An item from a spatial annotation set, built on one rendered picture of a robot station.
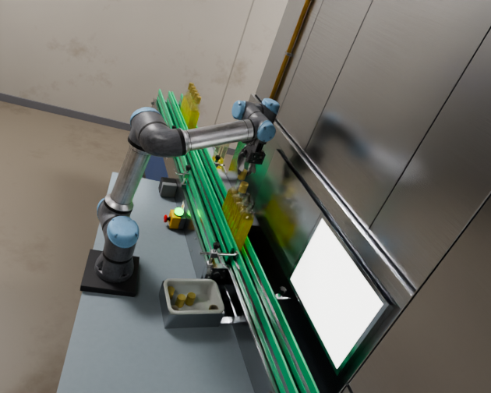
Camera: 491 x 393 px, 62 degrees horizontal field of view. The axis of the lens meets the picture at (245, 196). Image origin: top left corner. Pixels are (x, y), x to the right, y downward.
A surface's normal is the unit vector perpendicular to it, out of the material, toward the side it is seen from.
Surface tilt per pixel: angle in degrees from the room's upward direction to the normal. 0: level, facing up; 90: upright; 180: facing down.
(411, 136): 90
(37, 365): 0
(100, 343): 0
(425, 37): 90
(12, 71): 90
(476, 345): 90
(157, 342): 0
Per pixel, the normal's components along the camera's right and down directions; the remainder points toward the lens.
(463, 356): -0.90, -0.10
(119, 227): 0.39, -0.71
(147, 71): 0.15, 0.55
